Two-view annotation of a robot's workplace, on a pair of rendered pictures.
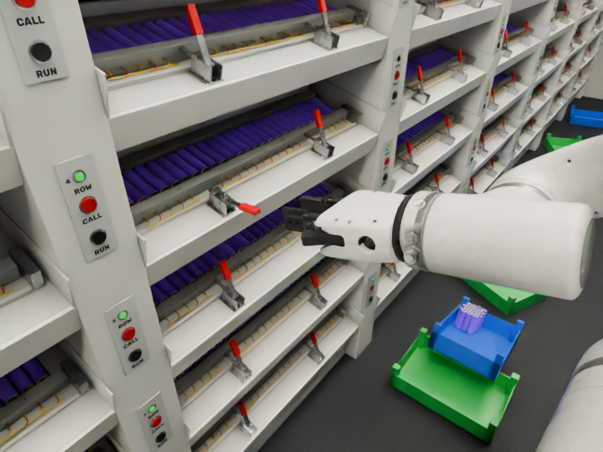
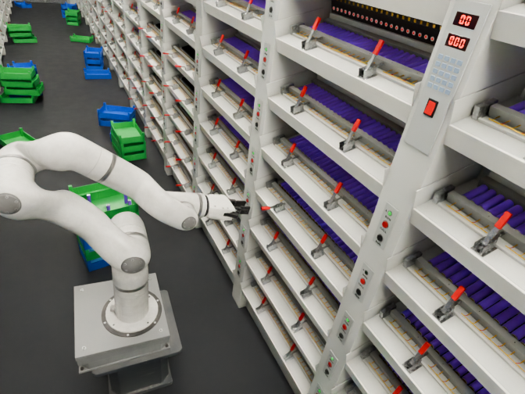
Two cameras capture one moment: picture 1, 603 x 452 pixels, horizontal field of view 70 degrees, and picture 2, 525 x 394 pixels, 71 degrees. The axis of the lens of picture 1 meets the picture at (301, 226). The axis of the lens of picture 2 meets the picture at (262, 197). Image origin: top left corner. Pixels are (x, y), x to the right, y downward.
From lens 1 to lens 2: 1.44 m
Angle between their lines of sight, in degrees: 86
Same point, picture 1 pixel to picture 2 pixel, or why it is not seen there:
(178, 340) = (259, 230)
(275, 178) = (295, 230)
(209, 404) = (255, 267)
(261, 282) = (279, 259)
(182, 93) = (274, 159)
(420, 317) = not seen: outside the picture
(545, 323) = not seen: outside the picture
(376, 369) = not seen: outside the picture
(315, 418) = (266, 369)
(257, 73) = (291, 177)
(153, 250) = (261, 192)
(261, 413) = (265, 317)
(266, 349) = (274, 294)
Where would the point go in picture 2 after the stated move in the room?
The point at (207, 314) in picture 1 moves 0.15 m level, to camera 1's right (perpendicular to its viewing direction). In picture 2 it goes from (268, 239) to (253, 260)
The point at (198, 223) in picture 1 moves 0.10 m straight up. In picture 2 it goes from (271, 202) to (274, 181)
